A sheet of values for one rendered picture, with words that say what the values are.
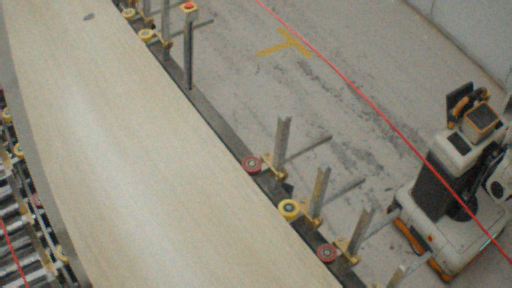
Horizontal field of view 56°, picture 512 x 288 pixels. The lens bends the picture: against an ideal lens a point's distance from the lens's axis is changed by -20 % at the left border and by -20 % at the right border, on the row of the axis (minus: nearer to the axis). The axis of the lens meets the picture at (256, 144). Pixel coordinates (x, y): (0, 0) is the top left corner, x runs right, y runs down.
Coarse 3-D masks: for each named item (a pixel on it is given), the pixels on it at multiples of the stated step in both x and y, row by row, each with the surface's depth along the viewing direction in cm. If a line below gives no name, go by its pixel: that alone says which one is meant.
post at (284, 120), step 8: (280, 120) 220; (288, 120) 219; (280, 128) 222; (288, 128) 223; (280, 136) 225; (288, 136) 227; (280, 144) 228; (280, 152) 231; (280, 160) 235; (280, 168) 240; (272, 184) 248; (280, 184) 249
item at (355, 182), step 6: (354, 180) 245; (360, 180) 245; (342, 186) 242; (348, 186) 242; (354, 186) 244; (330, 192) 240; (336, 192) 240; (342, 192) 241; (324, 198) 238; (330, 198) 238; (336, 198) 241; (324, 204) 238; (300, 210) 233; (300, 216) 232; (288, 222) 229; (294, 222) 232
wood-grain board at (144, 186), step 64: (64, 0) 311; (64, 64) 271; (128, 64) 272; (64, 128) 242; (128, 128) 245; (192, 128) 247; (64, 192) 220; (128, 192) 223; (192, 192) 226; (256, 192) 228; (128, 256) 203; (192, 256) 206; (256, 256) 208
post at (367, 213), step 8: (368, 208) 191; (360, 216) 196; (368, 216) 192; (360, 224) 199; (368, 224) 198; (360, 232) 201; (352, 240) 208; (360, 240) 206; (352, 248) 210; (352, 256) 215; (344, 264) 221; (344, 272) 224
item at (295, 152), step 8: (320, 136) 255; (328, 136) 256; (304, 144) 252; (312, 144) 252; (320, 144) 255; (288, 152) 248; (296, 152) 249; (304, 152) 251; (288, 160) 248; (264, 168) 242; (256, 176) 241
